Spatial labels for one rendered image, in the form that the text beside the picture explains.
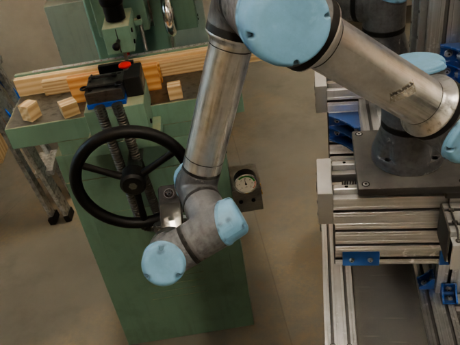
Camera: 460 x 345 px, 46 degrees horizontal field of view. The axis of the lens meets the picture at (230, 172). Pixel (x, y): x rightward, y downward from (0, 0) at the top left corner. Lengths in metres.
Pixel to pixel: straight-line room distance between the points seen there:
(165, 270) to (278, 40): 0.42
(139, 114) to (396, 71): 0.63
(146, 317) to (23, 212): 1.08
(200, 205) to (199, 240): 0.07
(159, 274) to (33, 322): 1.33
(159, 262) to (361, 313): 0.90
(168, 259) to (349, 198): 0.47
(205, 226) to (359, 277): 0.94
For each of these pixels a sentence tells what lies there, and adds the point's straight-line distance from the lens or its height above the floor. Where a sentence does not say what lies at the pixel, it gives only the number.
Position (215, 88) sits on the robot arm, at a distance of 0.93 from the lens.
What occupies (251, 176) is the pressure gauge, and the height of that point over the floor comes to 0.68.
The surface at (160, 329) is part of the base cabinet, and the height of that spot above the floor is 0.06.
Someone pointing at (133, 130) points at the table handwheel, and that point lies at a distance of 1.19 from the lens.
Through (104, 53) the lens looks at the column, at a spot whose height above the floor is 0.92.
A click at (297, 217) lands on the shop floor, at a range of 2.32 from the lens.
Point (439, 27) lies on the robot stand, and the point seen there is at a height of 1.03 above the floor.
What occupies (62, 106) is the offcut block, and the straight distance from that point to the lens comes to 1.41.
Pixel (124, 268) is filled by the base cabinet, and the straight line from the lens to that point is 1.72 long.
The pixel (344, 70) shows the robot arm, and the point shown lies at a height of 1.16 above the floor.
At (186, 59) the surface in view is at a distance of 1.49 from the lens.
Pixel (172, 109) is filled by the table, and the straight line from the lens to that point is 1.38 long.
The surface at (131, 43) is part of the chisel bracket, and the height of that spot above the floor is 1.02.
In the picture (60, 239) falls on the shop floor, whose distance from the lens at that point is 2.51.
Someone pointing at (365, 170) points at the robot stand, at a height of 0.82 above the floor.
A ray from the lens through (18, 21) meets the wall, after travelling 4.04.
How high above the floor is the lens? 1.53
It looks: 36 degrees down
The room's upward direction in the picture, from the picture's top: 9 degrees counter-clockwise
